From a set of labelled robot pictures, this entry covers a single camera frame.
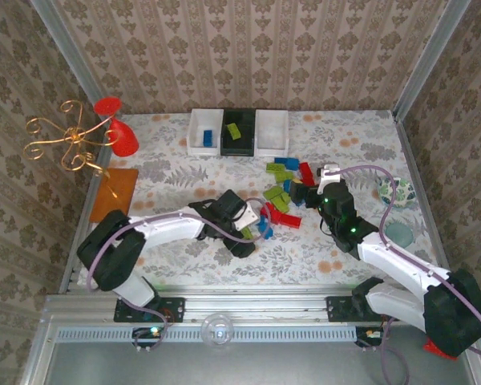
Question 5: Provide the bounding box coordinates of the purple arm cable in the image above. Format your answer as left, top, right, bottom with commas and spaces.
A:
86, 198, 273, 350
336, 164, 481, 385

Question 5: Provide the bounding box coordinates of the gold wire ornament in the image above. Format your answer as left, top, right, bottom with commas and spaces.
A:
22, 99, 119, 197

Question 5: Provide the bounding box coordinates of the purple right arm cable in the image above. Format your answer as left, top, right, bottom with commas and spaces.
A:
336, 164, 481, 385

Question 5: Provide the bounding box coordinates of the aluminium side rail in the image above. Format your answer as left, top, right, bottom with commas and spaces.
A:
59, 152, 113, 296
391, 110, 458, 293

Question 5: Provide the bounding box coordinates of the orange wooden board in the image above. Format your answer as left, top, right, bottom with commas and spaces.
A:
89, 168, 139, 224

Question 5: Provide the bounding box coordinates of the floral patterned tablecloth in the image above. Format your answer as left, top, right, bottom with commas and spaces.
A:
78, 111, 446, 288

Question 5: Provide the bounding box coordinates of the black controller board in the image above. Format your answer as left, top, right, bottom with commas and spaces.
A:
131, 326, 165, 348
354, 326, 386, 348

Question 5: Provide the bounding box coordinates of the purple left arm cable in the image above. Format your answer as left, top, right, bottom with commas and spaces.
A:
86, 198, 273, 350

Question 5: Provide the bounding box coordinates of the aluminium frame post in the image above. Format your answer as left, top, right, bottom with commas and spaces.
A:
27, 0, 107, 121
391, 0, 471, 120

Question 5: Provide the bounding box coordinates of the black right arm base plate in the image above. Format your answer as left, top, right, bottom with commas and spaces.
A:
325, 295, 390, 323

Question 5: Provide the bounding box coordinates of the clear plastic dome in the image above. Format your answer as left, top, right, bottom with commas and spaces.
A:
200, 313, 236, 348

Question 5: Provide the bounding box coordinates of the red plastic goblet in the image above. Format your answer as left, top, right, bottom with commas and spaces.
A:
94, 97, 140, 158

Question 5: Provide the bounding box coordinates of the white plastic bin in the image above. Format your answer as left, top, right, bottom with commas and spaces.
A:
255, 108, 290, 158
187, 108, 224, 157

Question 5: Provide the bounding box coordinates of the aluminium table edge rail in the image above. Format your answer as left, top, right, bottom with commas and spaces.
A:
43, 285, 476, 326

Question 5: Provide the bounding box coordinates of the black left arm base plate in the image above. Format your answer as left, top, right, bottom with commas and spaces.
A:
112, 297, 186, 324

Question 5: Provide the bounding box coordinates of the teal round plate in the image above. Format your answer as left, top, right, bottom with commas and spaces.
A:
384, 222, 414, 249

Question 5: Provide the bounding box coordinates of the grey slotted cable duct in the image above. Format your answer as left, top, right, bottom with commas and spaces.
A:
55, 325, 358, 344

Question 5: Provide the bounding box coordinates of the black plastic bin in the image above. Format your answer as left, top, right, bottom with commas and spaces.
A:
220, 107, 258, 157

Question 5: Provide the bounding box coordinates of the red snack bag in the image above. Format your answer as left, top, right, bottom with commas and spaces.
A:
422, 338, 458, 362

